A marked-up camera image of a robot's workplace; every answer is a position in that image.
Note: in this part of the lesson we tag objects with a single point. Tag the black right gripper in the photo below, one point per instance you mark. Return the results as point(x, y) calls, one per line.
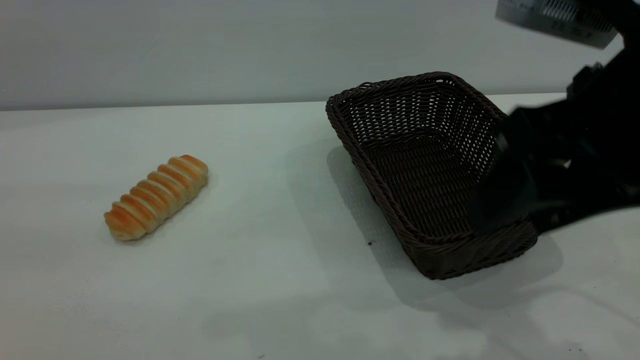
point(575, 145)

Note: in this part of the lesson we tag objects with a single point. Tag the black woven wicker basket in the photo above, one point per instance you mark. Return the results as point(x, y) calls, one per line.
point(410, 180)

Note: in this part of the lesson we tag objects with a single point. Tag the orange ridged bread roll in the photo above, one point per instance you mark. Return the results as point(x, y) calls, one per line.
point(155, 197)

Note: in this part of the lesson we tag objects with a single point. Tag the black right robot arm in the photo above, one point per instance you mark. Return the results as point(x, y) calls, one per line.
point(612, 80)

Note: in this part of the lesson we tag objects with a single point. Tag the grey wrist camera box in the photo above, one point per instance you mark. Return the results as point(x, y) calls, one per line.
point(555, 17)

